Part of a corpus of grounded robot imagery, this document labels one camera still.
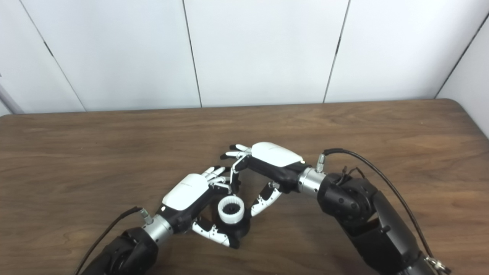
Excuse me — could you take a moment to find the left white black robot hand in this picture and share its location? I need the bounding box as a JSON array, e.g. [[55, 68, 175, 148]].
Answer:
[[157, 165, 245, 249]]

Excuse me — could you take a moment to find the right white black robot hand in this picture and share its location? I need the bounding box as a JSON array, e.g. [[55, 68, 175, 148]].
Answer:
[[220, 142, 312, 217]]

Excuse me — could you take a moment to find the round black plastic part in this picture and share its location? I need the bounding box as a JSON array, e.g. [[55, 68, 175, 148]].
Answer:
[[206, 195, 252, 241]]

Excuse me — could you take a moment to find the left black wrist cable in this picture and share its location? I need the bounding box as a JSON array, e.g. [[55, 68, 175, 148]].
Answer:
[[74, 207, 153, 275]]

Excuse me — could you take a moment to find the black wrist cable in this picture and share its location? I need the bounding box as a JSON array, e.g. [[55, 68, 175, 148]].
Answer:
[[316, 149, 451, 273], [74, 207, 153, 275]]

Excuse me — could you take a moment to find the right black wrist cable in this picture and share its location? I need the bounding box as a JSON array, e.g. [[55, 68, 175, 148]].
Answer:
[[316, 149, 451, 273]]

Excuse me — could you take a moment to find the grey corner post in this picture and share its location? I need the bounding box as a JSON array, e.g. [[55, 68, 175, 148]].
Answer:
[[0, 82, 24, 114]]

